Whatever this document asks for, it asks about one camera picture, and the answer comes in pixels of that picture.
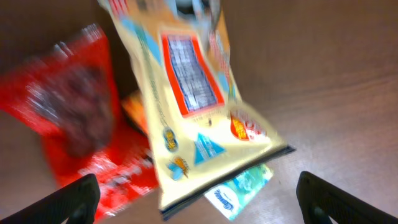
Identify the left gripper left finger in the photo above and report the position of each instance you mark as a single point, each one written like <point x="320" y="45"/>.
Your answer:
<point x="75" y="203"/>

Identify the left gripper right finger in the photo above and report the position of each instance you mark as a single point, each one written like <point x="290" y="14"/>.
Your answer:
<point x="321" y="203"/>

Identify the teal tissue pack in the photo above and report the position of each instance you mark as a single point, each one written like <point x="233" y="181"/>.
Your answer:
<point x="239" y="193"/>

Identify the red Hacks candy bag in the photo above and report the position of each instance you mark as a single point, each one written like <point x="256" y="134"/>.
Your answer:
<point x="69" y="98"/>

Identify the orange tissue pack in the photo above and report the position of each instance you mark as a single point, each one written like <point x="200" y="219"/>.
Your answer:
<point x="134" y="109"/>

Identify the yellow snack bag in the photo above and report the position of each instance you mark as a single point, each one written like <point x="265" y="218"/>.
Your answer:
<point x="200" y="130"/>

